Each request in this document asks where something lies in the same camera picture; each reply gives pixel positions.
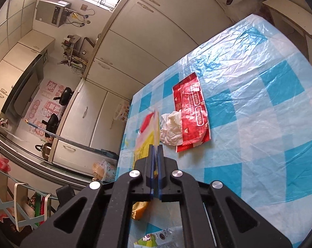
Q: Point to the grey water heater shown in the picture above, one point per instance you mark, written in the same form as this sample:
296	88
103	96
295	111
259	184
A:
52	12

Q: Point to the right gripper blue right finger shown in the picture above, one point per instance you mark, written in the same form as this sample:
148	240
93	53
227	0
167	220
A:
160	170

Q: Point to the black pot on stove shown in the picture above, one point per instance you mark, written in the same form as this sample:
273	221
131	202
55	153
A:
65	97

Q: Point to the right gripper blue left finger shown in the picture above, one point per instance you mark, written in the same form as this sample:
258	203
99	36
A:
151	165

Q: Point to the white plastic bag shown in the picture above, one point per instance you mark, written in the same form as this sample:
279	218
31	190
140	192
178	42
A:
171	129

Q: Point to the white lower kitchen cabinets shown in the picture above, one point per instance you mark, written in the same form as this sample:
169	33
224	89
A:
141	40

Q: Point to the orange peel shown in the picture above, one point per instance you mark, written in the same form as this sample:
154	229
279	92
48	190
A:
138	209

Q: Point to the yellow plastic wrapper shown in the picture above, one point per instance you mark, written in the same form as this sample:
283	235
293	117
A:
149	134

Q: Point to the red snack wrapper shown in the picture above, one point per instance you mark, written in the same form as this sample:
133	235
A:
189	101

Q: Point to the white floral waste basket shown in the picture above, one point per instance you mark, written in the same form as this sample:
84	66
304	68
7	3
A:
122	111

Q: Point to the range hood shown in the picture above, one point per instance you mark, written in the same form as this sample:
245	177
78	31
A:
23	89

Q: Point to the blue checkered tablecloth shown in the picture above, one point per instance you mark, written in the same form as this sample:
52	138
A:
258	91

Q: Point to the milk carton with cow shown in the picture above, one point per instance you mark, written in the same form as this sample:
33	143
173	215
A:
169	237

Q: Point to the small white wooden stool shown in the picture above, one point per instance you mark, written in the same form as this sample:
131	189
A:
299	19

